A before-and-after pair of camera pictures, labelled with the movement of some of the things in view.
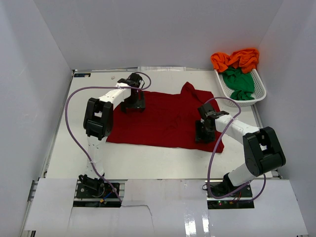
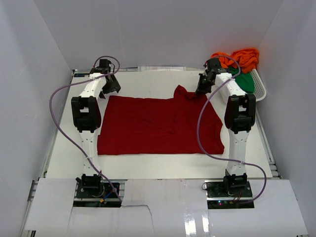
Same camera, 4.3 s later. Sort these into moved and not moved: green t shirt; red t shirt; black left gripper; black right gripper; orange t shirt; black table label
Moved: red t shirt; black right gripper; black left gripper
Not moved: green t shirt; orange t shirt; black table label
